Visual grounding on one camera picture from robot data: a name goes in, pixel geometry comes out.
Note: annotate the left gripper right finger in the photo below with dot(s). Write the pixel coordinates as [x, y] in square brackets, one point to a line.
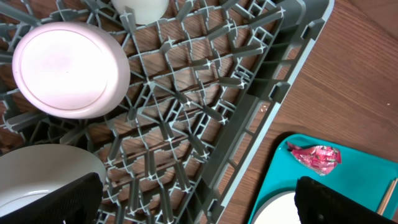
[319, 204]

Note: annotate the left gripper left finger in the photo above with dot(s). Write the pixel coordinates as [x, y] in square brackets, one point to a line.
[76, 202]

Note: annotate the large white plate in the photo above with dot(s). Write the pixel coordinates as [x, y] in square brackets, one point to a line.
[279, 209]

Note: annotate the red snack wrapper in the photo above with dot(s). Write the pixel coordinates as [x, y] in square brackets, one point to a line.
[320, 159]

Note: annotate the grey bowl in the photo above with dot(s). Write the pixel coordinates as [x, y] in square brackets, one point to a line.
[32, 172]

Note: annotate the wooden chopstick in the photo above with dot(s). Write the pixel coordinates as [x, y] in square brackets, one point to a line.
[386, 197]

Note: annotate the grey plastic dish rack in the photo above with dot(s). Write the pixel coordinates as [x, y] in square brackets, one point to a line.
[207, 81]

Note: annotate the white cup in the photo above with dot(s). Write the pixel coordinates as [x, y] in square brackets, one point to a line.
[145, 11]

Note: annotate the teal serving tray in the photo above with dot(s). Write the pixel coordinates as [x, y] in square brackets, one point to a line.
[362, 177]

